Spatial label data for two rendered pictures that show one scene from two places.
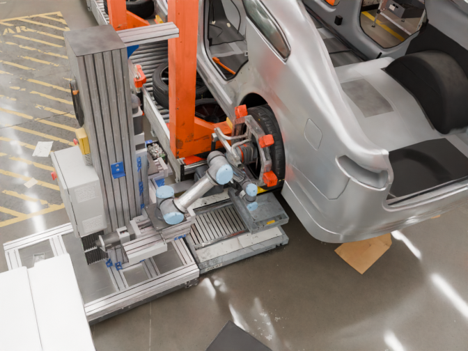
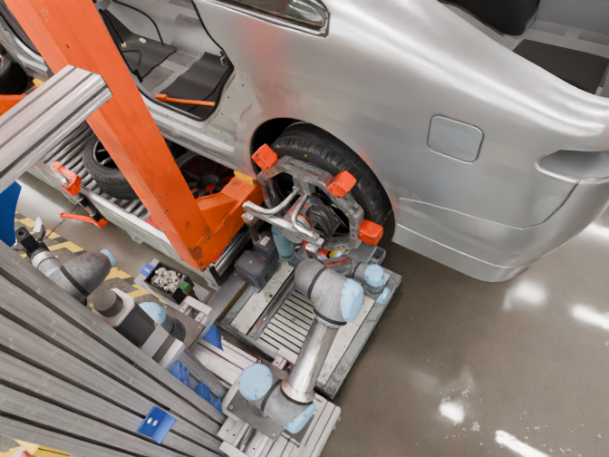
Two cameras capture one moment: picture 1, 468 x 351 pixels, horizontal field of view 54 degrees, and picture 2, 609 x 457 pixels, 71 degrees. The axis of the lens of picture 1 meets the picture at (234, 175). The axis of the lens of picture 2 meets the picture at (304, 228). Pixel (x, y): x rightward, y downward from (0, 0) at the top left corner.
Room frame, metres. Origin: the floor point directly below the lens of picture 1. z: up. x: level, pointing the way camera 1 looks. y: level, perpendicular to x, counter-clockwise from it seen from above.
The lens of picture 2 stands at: (1.46, 0.31, 2.45)
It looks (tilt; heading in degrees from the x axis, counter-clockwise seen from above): 55 degrees down; 343
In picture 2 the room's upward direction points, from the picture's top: 11 degrees counter-clockwise
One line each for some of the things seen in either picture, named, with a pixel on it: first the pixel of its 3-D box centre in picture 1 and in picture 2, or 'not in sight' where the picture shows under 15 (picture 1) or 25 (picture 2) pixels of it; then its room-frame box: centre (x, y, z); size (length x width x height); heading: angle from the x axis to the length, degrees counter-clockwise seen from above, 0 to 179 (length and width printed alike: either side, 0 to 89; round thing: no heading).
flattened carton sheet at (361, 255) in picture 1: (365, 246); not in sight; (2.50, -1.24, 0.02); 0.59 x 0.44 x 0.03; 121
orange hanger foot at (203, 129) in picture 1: (218, 127); (232, 193); (3.06, 0.19, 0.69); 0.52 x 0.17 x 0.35; 121
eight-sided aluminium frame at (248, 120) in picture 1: (249, 151); (310, 207); (2.64, -0.10, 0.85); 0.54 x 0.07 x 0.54; 31
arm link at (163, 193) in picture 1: (165, 197); (258, 385); (1.95, 0.42, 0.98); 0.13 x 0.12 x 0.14; 29
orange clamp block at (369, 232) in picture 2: (269, 178); (370, 233); (2.37, -0.26, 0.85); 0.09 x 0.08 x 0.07; 31
